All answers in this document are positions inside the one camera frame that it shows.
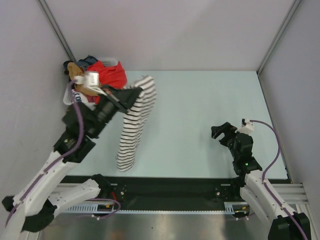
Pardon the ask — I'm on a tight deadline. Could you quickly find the dark blue garment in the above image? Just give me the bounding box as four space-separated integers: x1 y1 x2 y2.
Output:
74 55 99 68

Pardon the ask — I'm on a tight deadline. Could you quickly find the aluminium corner post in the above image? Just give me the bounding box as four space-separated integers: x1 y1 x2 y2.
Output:
256 0 304 77
36 0 76 61

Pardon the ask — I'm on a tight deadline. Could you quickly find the aluminium frame rail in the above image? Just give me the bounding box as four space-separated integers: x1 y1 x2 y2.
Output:
39 182 311 206

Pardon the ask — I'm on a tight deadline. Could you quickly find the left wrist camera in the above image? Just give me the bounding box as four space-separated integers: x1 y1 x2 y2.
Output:
73 71 103 96

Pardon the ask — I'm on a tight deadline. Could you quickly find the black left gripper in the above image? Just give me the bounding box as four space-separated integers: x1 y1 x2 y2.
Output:
89 84 144 138

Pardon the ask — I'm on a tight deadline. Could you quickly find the red garment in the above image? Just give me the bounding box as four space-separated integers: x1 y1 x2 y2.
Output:
87 60 128 89

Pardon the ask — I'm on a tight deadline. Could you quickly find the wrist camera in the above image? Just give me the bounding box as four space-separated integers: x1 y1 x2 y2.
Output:
237 118 255 135
73 71 103 96

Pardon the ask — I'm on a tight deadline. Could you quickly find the tan brown garment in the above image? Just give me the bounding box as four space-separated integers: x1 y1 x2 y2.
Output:
67 62 103 97

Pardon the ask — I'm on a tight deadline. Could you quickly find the white plastic laundry basket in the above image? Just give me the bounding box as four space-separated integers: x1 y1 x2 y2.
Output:
62 57 118 106

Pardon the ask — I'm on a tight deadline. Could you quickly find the left aluminium corner post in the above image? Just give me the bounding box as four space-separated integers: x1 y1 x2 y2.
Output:
36 0 76 61

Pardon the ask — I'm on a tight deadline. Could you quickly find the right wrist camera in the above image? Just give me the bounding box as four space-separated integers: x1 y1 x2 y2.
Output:
237 118 255 135

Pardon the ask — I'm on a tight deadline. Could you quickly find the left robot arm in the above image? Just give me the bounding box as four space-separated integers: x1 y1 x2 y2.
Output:
2 86 143 240

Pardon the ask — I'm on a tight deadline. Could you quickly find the black white striped tank top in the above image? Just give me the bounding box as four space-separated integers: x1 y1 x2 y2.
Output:
116 75 157 172

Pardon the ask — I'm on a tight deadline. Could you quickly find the right aluminium corner post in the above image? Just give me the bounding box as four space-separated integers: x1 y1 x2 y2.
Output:
256 0 304 77

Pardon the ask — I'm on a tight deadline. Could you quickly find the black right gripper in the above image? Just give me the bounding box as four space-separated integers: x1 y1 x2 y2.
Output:
210 122 239 160

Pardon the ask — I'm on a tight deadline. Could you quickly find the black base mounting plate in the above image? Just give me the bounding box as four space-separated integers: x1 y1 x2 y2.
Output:
49 175 292 211

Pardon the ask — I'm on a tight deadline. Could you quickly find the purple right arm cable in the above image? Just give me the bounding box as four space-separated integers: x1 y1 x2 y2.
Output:
251 119 310 240

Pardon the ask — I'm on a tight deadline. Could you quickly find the white slotted cable duct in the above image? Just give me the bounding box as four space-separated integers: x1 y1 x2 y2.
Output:
64 202 250 215

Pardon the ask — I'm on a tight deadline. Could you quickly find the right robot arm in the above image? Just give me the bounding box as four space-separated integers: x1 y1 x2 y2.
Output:
211 119 312 240

